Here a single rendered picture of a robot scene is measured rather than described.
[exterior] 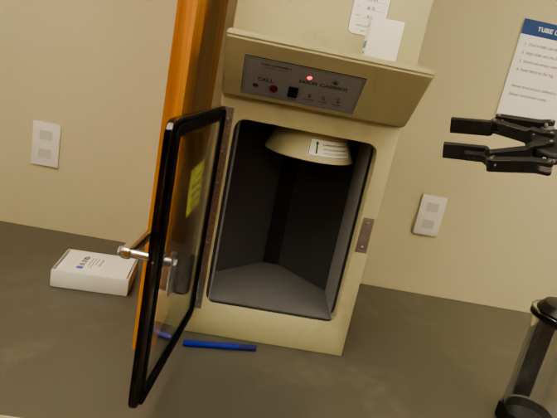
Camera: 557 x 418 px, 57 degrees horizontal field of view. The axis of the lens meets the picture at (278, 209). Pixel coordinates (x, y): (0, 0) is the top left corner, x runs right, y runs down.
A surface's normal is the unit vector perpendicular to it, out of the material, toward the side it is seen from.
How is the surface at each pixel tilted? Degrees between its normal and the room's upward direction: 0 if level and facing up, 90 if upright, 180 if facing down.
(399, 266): 90
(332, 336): 90
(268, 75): 135
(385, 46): 90
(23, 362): 0
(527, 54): 90
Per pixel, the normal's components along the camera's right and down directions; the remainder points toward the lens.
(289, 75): -0.12, 0.86
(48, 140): 0.02, 0.28
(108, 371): 0.19, -0.94
